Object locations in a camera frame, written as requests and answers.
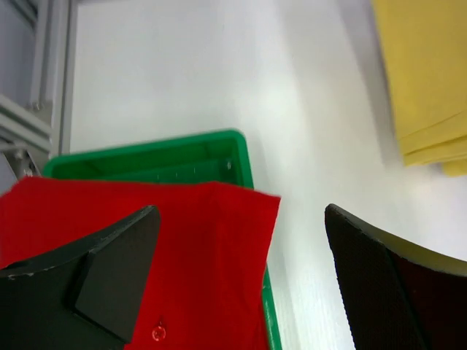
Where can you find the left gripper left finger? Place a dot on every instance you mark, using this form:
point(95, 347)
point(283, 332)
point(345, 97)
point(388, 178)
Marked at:
point(82, 295)

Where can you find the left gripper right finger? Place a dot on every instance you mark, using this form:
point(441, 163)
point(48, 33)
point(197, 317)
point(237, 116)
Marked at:
point(396, 294)

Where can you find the red trousers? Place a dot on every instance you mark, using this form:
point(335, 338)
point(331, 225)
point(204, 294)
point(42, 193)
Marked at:
point(205, 282)

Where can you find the yellow trousers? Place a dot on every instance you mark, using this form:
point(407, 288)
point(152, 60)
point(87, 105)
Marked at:
point(424, 50)

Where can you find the green plastic tray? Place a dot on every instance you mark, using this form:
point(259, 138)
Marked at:
point(218, 156)

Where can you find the left aluminium frame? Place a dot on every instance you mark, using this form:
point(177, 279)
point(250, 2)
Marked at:
point(38, 40)

